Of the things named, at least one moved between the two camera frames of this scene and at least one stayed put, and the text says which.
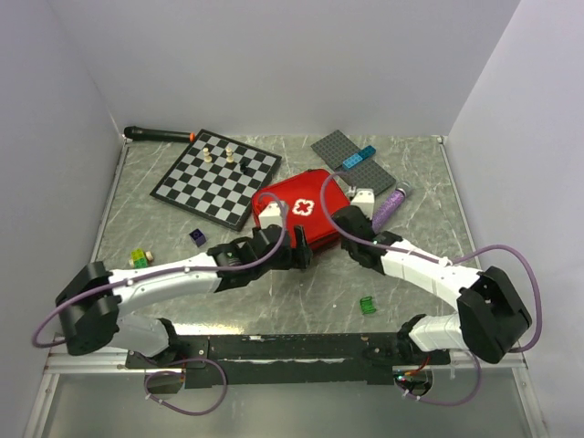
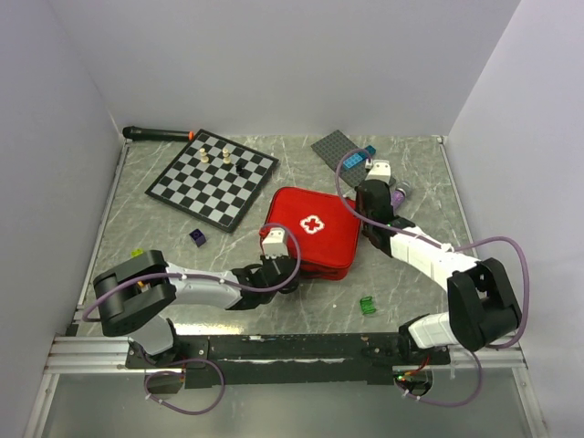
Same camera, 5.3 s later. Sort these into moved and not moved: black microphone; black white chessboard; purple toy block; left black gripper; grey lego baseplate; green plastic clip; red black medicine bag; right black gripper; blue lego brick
Moved: left black gripper; right black gripper; red black medicine bag
Not moved: purple toy block; black microphone; blue lego brick; black white chessboard; green plastic clip; grey lego baseplate
